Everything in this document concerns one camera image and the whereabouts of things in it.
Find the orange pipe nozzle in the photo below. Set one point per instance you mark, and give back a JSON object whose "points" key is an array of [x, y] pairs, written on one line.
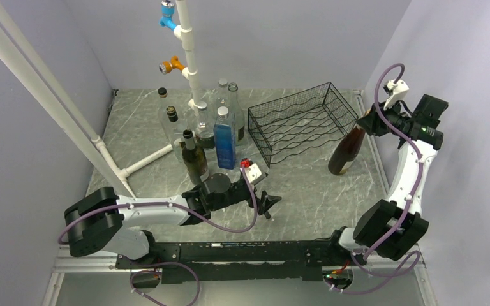
{"points": [[173, 64]]}

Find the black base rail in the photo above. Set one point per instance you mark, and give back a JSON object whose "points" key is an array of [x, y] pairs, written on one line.
{"points": [[224, 261]]}

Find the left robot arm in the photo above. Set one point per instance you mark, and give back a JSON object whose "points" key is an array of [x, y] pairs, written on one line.
{"points": [[105, 221]]}

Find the red wine bottle gold cap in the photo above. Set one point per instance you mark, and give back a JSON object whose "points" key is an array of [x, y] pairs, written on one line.
{"points": [[346, 151]]}

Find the green wine bottle silver cap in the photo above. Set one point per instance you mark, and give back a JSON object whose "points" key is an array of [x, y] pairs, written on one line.
{"points": [[194, 158]]}

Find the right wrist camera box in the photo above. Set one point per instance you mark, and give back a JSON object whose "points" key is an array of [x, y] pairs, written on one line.
{"points": [[396, 91]]}

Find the blue pipe nozzle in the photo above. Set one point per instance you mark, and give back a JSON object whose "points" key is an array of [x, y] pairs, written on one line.
{"points": [[167, 13]]}

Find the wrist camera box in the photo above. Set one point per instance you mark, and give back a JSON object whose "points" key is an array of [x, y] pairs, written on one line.
{"points": [[396, 91], [253, 172]]}

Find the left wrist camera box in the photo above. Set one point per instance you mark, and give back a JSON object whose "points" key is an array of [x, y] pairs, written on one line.
{"points": [[253, 172]]}

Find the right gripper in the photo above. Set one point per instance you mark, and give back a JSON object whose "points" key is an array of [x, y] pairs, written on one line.
{"points": [[372, 122]]}

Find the clear frosted wine bottle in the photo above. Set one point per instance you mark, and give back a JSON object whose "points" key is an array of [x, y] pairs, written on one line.
{"points": [[237, 110]]}

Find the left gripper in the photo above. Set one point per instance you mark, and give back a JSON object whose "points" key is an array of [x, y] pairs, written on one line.
{"points": [[266, 201]]}

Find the clear bottle white label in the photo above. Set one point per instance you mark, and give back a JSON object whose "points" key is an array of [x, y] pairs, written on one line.
{"points": [[166, 113]]}

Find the white pvc pipe frame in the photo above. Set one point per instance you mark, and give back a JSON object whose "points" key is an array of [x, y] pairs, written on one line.
{"points": [[20, 57]]}

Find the blue label clear bottle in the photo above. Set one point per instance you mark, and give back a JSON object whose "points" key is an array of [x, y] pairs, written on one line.
{"points": [[224, 136]]}

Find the black wire wine rack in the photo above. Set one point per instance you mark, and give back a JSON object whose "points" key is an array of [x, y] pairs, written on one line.
{"points": [[308, 119]]}

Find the clear bottle dark label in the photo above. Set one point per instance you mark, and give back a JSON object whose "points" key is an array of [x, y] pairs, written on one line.
{"points": [[204, 129]]}

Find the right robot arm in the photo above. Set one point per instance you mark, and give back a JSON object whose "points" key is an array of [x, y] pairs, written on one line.
{"points": [[394, 224]]}

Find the round clear glass bottle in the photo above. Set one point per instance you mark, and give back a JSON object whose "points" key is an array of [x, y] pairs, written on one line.
{"points": [[220, 95]]}

